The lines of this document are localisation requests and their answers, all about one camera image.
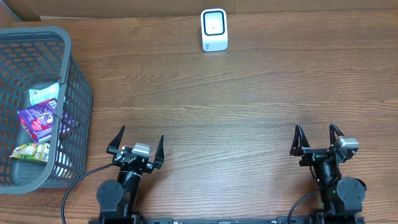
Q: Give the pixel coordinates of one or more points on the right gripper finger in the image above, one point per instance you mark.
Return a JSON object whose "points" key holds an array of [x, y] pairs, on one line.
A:
{"points": [[335, 135], [300, 145]]}

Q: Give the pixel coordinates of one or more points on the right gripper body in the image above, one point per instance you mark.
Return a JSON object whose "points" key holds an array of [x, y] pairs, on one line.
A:
{"points": [[313, 154]]}

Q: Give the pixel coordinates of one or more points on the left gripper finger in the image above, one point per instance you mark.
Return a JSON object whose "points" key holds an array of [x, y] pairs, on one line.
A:
{"points": [[159, 156], [115, 143]]}

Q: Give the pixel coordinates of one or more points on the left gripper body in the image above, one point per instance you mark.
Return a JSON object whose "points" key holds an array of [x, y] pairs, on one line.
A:
{"points": [[132, 159]]}

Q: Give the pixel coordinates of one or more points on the green yellow drink pouch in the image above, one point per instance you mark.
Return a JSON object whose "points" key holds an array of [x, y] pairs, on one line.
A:
{"points": [[32, 152]]}

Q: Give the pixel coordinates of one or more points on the purple pad package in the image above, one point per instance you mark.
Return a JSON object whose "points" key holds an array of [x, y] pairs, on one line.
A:
{"points": [[37, 120]]}

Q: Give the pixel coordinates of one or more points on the teal wipes packet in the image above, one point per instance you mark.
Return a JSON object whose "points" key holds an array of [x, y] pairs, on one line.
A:
{"points": [[38, 96]]}

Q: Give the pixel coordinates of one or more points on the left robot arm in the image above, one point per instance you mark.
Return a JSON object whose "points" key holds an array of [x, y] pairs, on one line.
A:
{"points": [[117, 197]]}

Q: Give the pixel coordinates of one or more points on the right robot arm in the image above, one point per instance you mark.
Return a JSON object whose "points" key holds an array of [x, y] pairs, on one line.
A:
{"points": [[341, 197]]}

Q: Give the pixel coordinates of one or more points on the white barcode scanner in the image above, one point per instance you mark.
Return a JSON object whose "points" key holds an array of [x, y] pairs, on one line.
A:
{"points": [[214, 30]]}

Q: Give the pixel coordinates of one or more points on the grey plastic basket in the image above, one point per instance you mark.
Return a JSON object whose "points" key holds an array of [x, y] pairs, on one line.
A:
{"points": [[35, 58]]}

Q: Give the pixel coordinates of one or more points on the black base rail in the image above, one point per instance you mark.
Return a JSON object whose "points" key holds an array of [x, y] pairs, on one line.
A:
{"points": [[166, 220]]}

